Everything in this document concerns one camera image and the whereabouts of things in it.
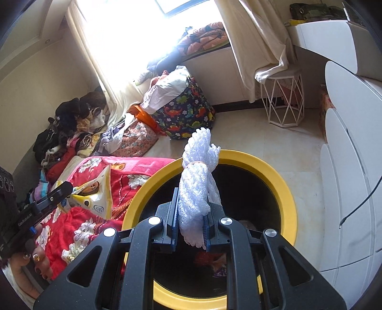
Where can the dark puffer jacket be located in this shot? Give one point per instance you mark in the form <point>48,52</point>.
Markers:
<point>170,61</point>

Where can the purple blue striped cloth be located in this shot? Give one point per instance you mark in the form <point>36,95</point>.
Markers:
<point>41,190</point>

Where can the beige and white clothes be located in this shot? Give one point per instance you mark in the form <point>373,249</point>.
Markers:
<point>89,119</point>

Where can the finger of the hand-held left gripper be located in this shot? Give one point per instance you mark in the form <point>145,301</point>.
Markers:
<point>56,193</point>

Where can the orange bag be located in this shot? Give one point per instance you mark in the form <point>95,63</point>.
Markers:
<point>143,114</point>

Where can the dinosaur print storage bag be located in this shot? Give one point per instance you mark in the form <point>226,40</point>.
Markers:
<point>185,116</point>

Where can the pile of dark clothes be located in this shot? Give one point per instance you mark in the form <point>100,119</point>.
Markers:
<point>68,110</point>

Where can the cream curtain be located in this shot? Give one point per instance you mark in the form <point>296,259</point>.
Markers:
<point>253,38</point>
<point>113,98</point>

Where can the lavender white cloth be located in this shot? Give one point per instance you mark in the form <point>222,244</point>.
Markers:
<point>112,137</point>

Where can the red plastic wrapper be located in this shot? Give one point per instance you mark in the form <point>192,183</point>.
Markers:
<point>206,259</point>

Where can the camouflage bag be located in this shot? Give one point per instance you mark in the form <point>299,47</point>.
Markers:
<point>313,10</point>

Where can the red floral blanket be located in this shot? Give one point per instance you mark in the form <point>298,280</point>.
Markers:
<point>74,232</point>

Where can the clear organizer box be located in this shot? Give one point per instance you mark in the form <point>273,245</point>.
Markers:
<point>355,18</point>

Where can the pink garment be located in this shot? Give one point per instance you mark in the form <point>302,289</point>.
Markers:
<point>164,73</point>

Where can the pink floral cloth bag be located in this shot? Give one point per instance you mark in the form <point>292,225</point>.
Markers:
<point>134,138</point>

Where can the person's left hand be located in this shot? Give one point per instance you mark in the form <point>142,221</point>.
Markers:
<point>22,274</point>

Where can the white foam net sleeve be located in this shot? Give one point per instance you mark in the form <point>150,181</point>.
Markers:
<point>195,184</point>

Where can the yellow rimmed black trash bin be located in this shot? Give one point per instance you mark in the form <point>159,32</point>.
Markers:
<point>238,156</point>

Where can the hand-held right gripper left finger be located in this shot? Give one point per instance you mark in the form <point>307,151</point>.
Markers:
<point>168,217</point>

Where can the yellow snack packet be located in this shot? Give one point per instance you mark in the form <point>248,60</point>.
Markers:
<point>92,193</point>

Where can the orange patterned quilt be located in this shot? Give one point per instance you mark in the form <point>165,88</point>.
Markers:
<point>203,38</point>

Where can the pale green cloth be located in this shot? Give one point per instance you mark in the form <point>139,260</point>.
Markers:
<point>143,78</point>

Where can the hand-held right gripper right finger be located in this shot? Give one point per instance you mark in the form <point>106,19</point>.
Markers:
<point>213,223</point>

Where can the red cloth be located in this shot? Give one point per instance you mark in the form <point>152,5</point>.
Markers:
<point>59,165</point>

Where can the small yellow item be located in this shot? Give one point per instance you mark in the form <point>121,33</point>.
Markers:
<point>291,23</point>

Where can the leopard print cloth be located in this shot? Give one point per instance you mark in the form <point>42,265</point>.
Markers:
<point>83,143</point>

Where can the dark framed window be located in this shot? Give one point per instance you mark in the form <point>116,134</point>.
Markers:
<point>134,29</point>

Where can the white vanity table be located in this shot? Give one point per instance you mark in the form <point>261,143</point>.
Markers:
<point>322,35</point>

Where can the white drawer cabinet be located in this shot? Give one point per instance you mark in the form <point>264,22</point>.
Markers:
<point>343,178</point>

